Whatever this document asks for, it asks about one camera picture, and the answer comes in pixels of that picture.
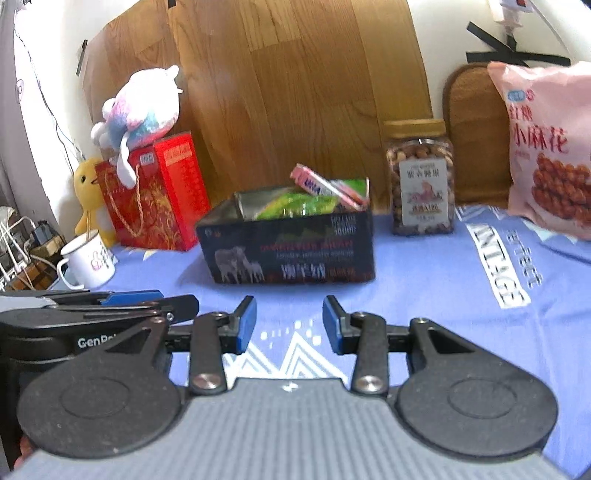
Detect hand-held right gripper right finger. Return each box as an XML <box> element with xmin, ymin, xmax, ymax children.
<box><xmin>322</xmin><ymin>295</ymin><xmax>477</xmax><ymax>396</ymax></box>

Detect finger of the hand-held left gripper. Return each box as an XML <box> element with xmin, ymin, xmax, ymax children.
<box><xmin>46</xmin><ymin>295</ymin><xmax>200</xmax><ymax>325</ymax></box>
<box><xmin>44</xmin><ymin>289</ymin><xmax>165</xmax><ymax>309</ymax></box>

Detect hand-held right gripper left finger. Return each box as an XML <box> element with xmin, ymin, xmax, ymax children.
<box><xmin>96</xmin><ymin>296</ymin><xmax>258</xmax><ymax>396</ymax></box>

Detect black cardboard box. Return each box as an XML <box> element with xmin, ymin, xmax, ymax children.
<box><xmin>196</xmin><ymin>178</ymin><xmax>376</xmax><ymax>285</ymax></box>

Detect glossy green pouch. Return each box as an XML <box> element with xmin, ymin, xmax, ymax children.
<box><xmin>255</xmin><ymin>191</ymin><xmax>334</xmax><ymax>220</ymax></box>

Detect bright green snack packet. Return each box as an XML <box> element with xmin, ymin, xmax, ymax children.
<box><xmin>330</xmin><ymin>178</ymin><xmax>371</xmax><ymax>206</ymax></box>

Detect pink snack packet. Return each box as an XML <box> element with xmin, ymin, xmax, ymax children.
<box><xmin>289</xmin><ymin>163</ymin><xmax>370</xmax><ymax>207</ymax></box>

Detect person's left hand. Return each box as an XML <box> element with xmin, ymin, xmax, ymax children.
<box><xmin>14</xmin><ymin>436</ymin><xmax>36</xmax><ymax>470</ymax></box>

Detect white enamel mug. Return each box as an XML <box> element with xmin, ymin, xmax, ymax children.
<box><xmin>56</xmin><ymin>230</ymin><xmax>116</xmax><ymax>291</ymax></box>

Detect black charger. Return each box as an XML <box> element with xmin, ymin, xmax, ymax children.
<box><xmin>30</xmin><ymin>220</ymin><xmax>66</xmax><ymax>258</ymax></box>

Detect red gift box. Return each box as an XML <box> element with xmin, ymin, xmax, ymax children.
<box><xmin>95</xmin><ymin>131</ymin><xmax>212</xmax><ymax>253</ymax></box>

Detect yellow plush toy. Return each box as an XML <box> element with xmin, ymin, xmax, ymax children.
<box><xmin>73</xmin><ymin>159</ymin><xmax>117</xmax><ymax>248</ymax></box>

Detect blue printed blanket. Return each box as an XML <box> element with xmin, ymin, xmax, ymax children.
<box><xmin>46</xmin><ymin>203</ymin><xmax>591</xmax><ymax>480</ymax></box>

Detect clear jar of nuts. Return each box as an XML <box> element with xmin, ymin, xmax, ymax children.
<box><xmin>382</xmin><ymin>119</ymin><xmax>456</xmax><ymax>236</ymax></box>

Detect pink and blue plush toy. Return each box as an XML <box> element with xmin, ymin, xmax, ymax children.
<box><xmin>90</xmin><ymin>65</ymin><xmax>181</xmax><ymax>188</ymax></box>

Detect wooden board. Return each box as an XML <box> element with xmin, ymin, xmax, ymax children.
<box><xmin>88</xmin><ymin>0</ymin><xmax>435</xmax><ymax>216</ymax></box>

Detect brown woven mat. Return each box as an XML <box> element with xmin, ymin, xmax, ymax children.
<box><xmin>442</xmin><ymin>63</ymin><xmax>522</xmax><ymax>209</ymax></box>

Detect large pink snack bag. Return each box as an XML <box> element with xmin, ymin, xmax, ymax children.
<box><xmin>486</xmin><ymin>60</ymin><xmax>591</xmax><ymax>241</ymax></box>

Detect white cable rack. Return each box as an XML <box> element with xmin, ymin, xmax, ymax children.
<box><xmin>0</xmin><ymin>216</ymin><xmax>40</xmax><ymax>289</ymax></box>

